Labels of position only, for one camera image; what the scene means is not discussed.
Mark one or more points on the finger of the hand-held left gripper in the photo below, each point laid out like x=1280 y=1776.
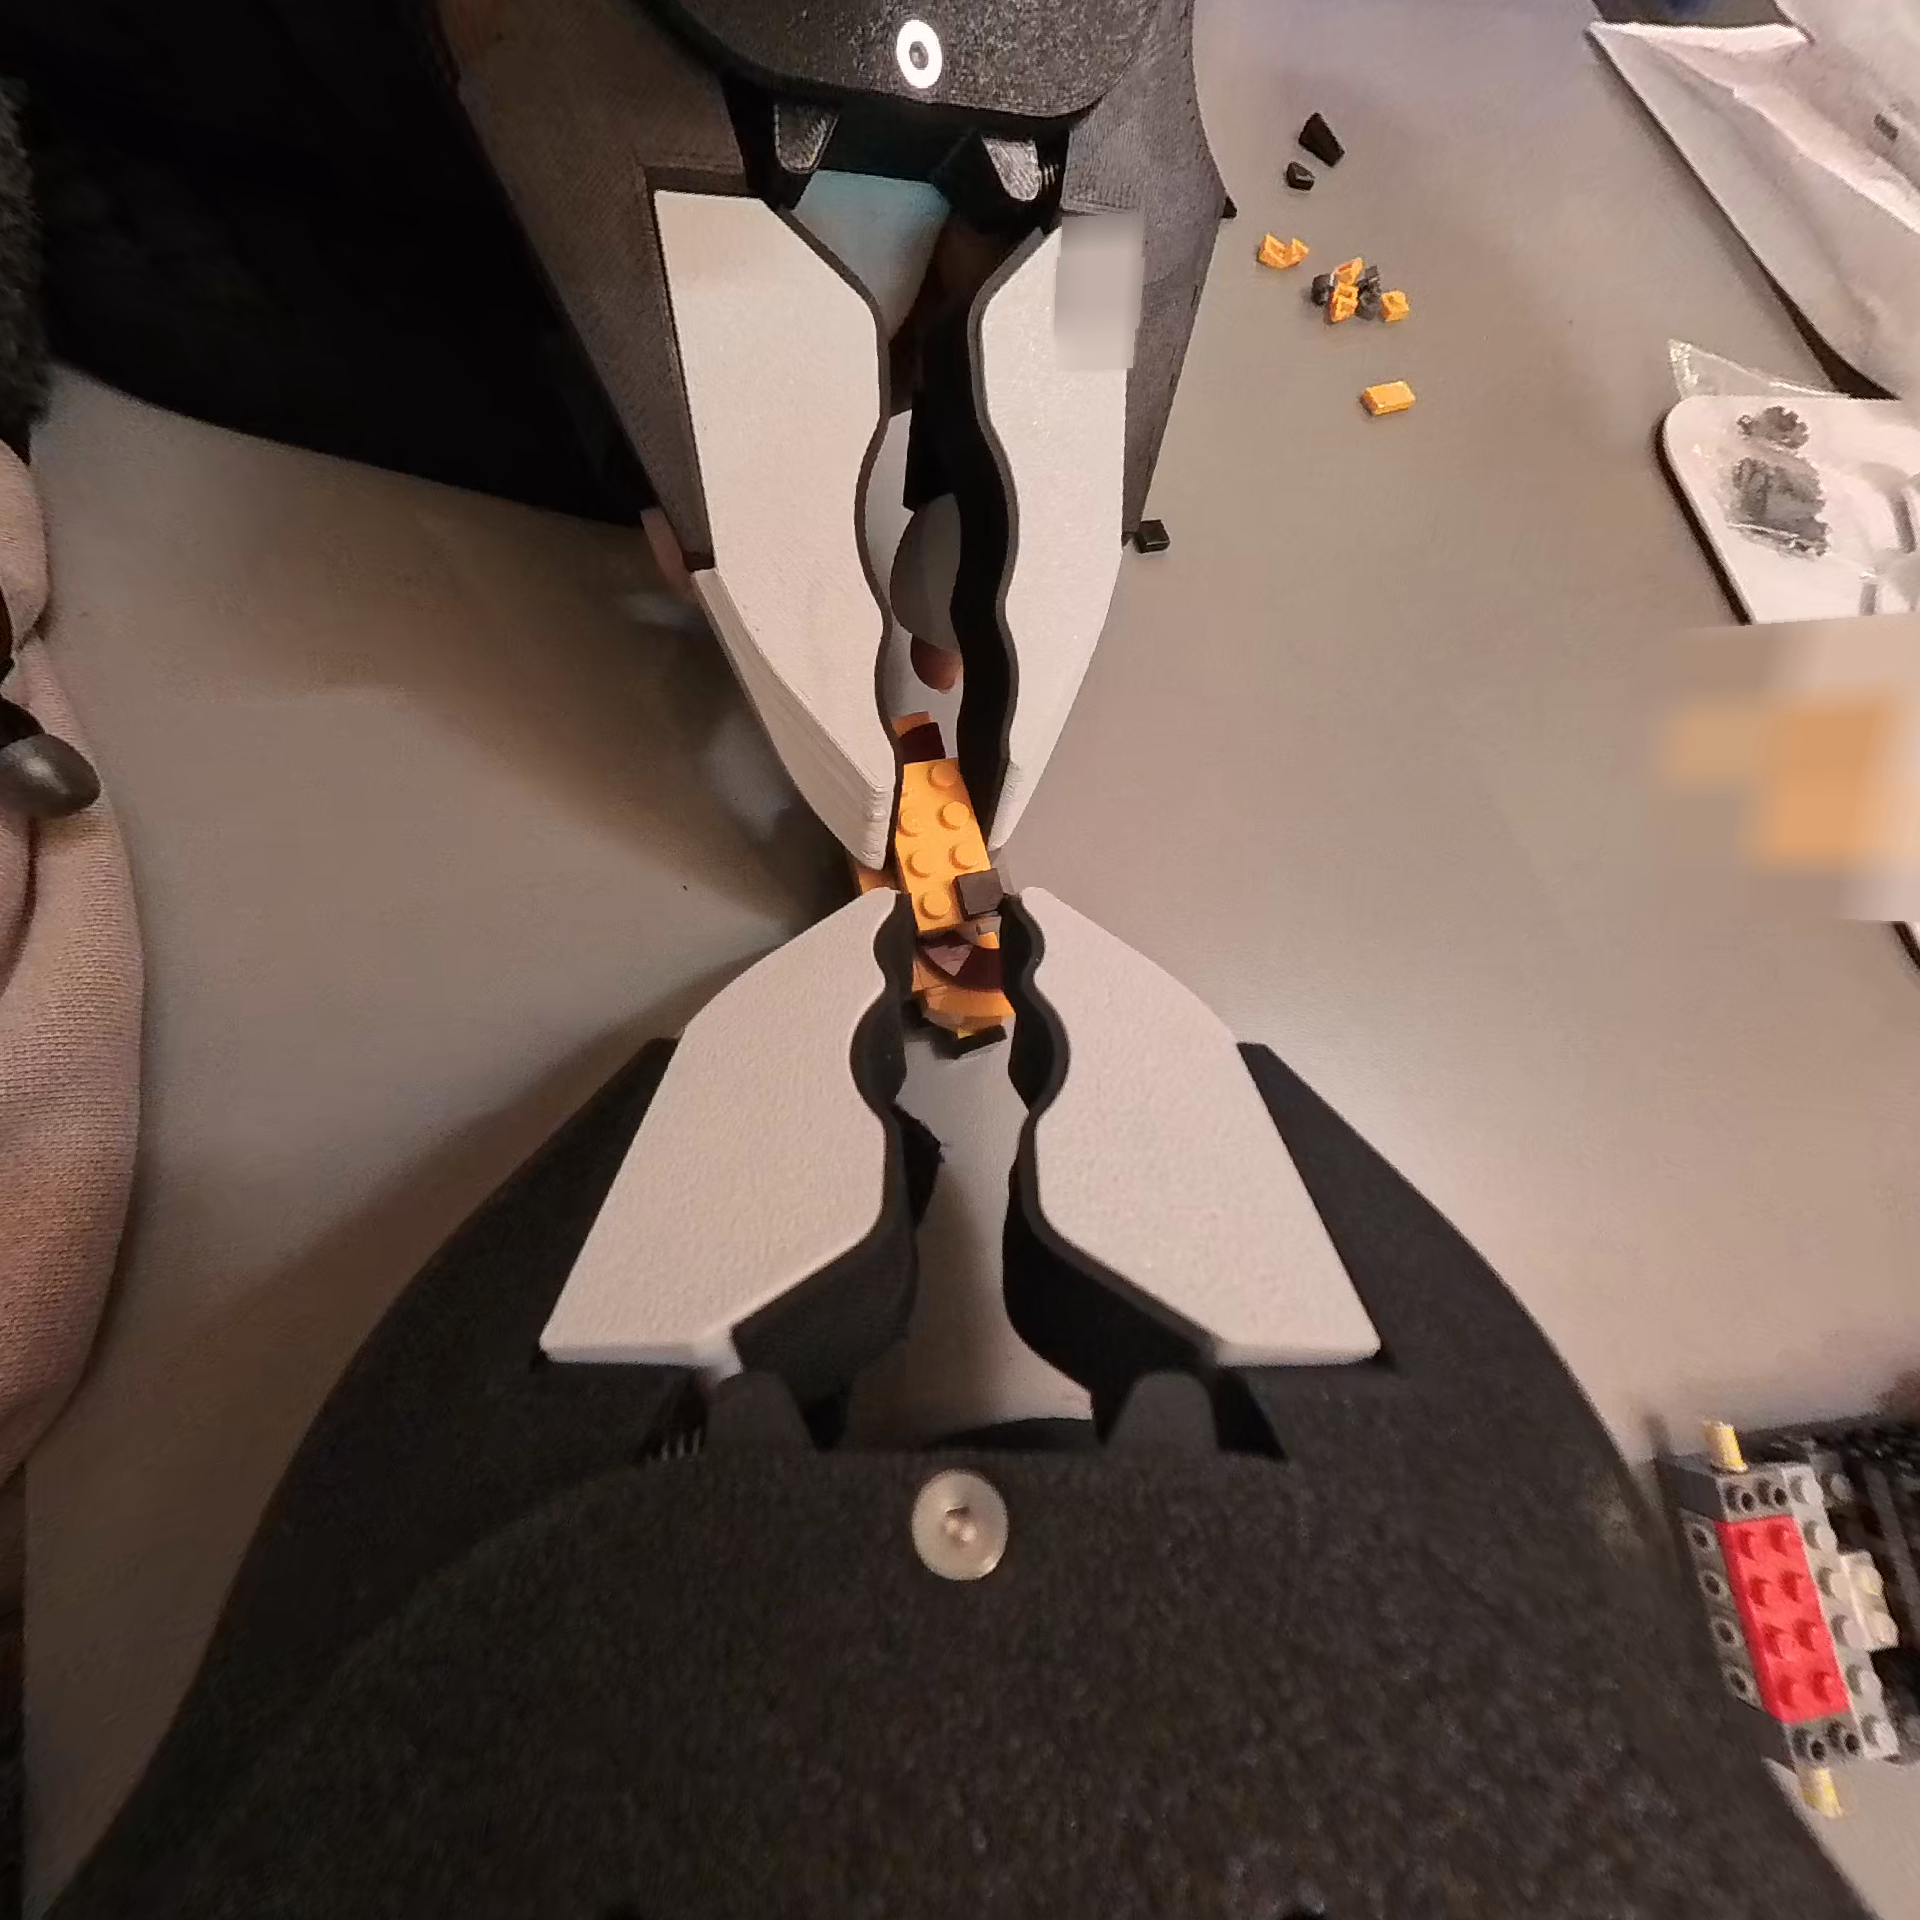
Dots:
x=1073 y=494
x=764 y=452

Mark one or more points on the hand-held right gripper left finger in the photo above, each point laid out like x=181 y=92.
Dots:
x=751 y=1184

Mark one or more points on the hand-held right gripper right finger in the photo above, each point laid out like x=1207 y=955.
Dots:
x=1185 y=1184

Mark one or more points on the orange lego bracket piece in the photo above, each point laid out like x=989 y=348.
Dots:
x=1280 y=250

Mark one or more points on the orange lego plate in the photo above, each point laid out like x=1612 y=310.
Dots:
x=1389 y=398

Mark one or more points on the orange lego car front assembly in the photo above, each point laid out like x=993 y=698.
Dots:
x=937 y=839

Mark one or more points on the person's left forearm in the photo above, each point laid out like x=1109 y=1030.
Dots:
x=300 y=226

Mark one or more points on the black lego slope piece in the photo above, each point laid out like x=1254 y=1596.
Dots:
x=1320 y=139

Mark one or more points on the cluster of small lego pieces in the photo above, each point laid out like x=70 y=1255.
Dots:
x=1362 y=294

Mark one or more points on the grey black lego car chassis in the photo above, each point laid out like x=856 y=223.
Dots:
x=1780 y=1622

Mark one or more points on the person's left hand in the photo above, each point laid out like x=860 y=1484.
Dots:
x=935 y=664

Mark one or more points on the white paper bag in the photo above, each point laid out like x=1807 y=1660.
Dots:
x=1769 y=136

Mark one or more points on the clear bag of dark parts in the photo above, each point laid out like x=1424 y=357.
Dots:
x=1786 y=480

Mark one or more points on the person's beige hoodie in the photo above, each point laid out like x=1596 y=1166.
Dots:
x=61 y=1125

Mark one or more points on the white book stand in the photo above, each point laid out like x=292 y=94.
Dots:
x=1815 y=592

